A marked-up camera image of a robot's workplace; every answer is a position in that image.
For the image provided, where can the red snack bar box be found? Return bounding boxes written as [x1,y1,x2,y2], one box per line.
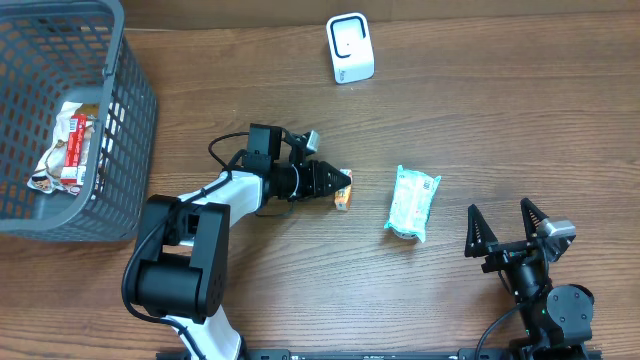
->
[60,114,89,185]

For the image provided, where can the white crumpled snack wrapper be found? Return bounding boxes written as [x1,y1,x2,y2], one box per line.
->
[27,102,99,195]

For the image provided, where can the small orange box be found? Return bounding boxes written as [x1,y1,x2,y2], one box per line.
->
[334,185,352,211]

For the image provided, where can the teal white tissue pack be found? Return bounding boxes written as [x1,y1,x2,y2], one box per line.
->
[384,165,441,243]

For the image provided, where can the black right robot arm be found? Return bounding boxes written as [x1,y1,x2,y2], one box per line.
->
[464,198,602,359]

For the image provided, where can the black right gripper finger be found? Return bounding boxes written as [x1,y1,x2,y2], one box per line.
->
[464,204,498,258]
[520,198,548,240]

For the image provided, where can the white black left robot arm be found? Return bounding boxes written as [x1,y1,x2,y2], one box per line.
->
[121,124,352,360]

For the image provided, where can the white barcode scanner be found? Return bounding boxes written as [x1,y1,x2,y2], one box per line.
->
[326,12,375,84]

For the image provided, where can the grey plastic basket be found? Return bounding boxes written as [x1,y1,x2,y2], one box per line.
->
[1,0,158,242]

